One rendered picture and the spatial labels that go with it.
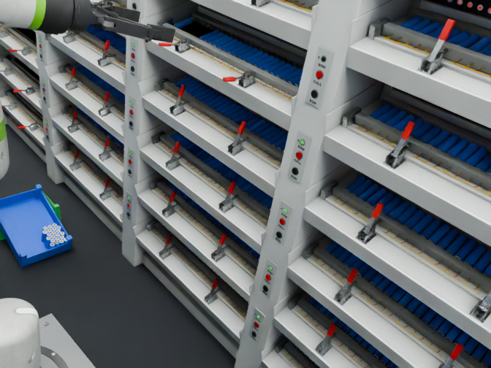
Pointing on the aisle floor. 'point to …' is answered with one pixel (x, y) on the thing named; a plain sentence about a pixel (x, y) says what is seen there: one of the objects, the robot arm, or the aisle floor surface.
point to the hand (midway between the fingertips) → (150, 25)
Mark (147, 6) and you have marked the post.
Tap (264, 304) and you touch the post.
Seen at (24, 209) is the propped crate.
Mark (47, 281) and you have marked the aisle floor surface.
